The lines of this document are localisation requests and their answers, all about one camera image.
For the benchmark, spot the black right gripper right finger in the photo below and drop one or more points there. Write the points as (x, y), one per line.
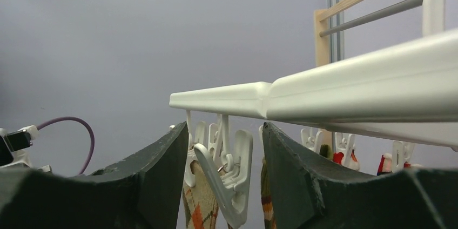
(311, 191)

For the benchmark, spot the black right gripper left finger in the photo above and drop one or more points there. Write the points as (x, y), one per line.
(141, 191)

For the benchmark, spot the beige argyle sock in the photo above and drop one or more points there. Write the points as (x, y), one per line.
(200, 205)
(266, 200)

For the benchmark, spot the green striped sock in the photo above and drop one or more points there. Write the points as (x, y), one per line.
(326, 151)

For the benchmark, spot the white hanger clip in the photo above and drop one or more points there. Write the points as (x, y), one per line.
(227, 171)

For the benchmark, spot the white plastic clip hanger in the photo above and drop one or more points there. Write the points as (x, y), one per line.
(406, 92)

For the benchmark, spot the red snowflake sock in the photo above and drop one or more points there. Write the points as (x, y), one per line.
(350, 162)

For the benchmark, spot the plain red sock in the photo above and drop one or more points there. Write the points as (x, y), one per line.
(385, 165)

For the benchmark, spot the wooden rack frame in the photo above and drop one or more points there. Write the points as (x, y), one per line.
(343, 23)

